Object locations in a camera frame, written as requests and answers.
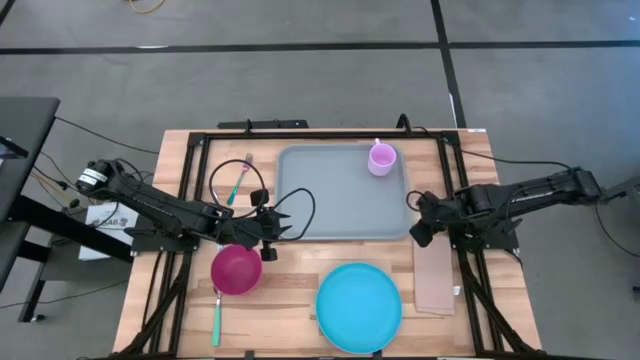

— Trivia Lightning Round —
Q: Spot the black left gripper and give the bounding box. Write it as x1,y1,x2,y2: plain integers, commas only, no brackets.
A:
232,189,294,262

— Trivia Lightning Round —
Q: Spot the grey plastic tray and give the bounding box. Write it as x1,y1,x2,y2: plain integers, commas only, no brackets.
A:
274,143,414,242

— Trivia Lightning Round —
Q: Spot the fork with teal handle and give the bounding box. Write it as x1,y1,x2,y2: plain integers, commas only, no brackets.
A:
226,152,255,207

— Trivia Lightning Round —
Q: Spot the magenta plastic bowl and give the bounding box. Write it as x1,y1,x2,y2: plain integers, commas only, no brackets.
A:
210,243,263,296

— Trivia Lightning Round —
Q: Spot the beige cloth napkin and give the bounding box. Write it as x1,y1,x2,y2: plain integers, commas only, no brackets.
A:
412,234,457,317

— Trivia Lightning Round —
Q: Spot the lilac plastic cup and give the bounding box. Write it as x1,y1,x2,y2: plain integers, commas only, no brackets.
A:
367,138,398,177

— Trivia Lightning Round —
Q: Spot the blue round plate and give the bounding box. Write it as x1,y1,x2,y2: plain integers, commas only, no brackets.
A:
314,262,404,355

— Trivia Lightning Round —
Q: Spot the spoon with green handle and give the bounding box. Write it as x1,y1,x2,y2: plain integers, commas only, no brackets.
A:
211,287,224,348

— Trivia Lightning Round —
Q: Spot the black bar at table edge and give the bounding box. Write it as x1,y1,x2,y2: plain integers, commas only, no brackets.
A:
217,118,310,130

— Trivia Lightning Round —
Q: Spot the white paper sheet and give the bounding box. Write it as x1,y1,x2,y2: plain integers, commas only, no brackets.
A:
78,202,140,262

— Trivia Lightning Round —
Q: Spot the grey stand leg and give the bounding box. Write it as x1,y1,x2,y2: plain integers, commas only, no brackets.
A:
599,174,640,206

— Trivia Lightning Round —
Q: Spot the black side desk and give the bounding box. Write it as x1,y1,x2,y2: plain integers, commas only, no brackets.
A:
0,97,136,324

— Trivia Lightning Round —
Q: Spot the dark device on desk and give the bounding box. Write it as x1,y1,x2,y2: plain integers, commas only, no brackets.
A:
0,135,30,160

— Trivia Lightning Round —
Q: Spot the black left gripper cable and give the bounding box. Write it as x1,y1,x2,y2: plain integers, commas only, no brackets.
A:
208,158,317,242

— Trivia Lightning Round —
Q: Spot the black aluminium table frame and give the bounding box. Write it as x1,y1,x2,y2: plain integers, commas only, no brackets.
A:
114,127,544,360

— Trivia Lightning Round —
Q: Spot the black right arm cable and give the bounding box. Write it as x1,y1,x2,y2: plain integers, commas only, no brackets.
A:
442,141,574,171

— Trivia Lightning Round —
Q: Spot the black cable by stand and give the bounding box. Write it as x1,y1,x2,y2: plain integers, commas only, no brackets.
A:
592,199,640,260

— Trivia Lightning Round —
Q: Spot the thin black floor cable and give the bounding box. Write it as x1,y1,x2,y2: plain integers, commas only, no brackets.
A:
0,279,130,310

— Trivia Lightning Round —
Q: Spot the yellow floor cable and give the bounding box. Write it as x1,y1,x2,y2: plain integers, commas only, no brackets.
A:
128,0,166,15

